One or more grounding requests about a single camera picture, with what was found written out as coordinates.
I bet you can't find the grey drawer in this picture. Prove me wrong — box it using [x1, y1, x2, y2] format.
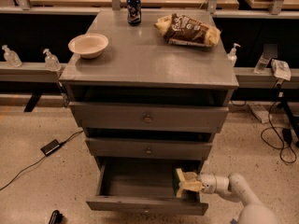
[86, 138, 212, 161]
[86, 157, 208, 216]
[69, 102, 228, 133]

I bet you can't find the white bowl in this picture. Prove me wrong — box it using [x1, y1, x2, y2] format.
[68, 34, 108, 59]

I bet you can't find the clear pump bottle far left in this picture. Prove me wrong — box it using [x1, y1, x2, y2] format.
[2, 45, 22, 67]

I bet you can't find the black object on floor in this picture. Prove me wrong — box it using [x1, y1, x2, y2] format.
[48, 210, 63, 224]

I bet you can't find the black power adapter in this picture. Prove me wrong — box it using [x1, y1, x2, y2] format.
[40, 139, 60, 156]

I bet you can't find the clear pump bottle right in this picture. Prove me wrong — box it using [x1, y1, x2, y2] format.
[227, 43, 240, 65]

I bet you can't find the blue soda can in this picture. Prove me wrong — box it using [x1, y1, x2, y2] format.
[126, 0, 141, 25]

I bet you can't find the yellow sponge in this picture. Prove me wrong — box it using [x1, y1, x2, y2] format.
[173, 168, 186, 198]

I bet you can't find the white packet on ledge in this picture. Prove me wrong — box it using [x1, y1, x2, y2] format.
[271, 59, 292, 81]

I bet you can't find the clear pump bottle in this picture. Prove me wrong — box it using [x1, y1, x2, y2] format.
[2, 45, 22, 67]
[43, 49, 62, 72]
[227, 43, 240, 65]

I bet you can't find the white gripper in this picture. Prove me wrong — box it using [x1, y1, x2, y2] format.
[179, 172, 217, 194]

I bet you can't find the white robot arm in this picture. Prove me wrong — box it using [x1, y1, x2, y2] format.
[175, 168, 280, 224]

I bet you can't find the black adapter cable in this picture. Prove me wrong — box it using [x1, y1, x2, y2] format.
[0, 130, 84, 192]

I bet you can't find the bottom grey drawer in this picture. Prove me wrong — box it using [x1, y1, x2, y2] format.
[86, 157, 208, 216]

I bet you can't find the clear plastic bottle right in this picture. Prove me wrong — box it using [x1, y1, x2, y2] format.
[253, 54, 271, 74]

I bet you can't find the middle grey drawer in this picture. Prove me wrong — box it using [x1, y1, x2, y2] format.
[86, 138, 212, 161]

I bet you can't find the top grey drawer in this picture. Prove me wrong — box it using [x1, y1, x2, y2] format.
[69, 102, 228, 133]

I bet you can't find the grey drawer cabinet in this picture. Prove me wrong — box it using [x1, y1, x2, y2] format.
[59, 8, 239, 173]

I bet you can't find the brown chip bag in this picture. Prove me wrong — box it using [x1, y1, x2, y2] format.
[154, 13, 221, 48]

